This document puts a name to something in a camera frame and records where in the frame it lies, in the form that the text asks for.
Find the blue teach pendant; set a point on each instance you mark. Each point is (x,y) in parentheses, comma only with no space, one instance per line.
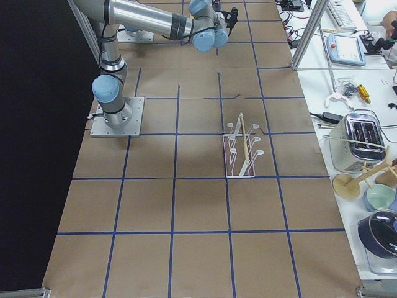
(345,50)

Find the yellow handled screwdriver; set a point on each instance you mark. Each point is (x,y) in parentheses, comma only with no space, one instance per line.
(364,95)

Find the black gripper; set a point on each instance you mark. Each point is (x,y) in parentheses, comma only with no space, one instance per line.
(224,14)

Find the silver toaster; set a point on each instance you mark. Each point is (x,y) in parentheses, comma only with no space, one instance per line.
(356,141)

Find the aluminium frame post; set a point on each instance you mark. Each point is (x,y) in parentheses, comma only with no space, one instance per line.
(314,20)

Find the white keyboard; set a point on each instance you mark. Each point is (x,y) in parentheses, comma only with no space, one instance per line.
(337,13)

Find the dark blue pot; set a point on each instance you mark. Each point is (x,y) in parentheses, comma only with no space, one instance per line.
(377,232)

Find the wooden mug tree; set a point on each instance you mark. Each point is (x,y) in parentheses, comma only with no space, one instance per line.
(348,187)

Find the black power adapter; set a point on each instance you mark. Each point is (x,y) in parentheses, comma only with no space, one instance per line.
(331,118)

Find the white reacher grabber tool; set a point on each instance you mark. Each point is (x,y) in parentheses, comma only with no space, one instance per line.
(335,95)

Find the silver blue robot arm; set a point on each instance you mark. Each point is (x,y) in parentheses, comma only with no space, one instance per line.
(208,27)
(133,30)

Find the light green bowl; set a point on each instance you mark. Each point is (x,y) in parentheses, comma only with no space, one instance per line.
(378,196)

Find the clear plastic container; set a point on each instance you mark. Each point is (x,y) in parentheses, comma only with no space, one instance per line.
(379,265)

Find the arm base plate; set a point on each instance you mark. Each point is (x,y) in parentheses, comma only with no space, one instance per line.
(123,124)
(139,36)

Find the white wire cup rack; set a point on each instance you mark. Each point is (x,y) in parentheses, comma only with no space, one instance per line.
(238,147)

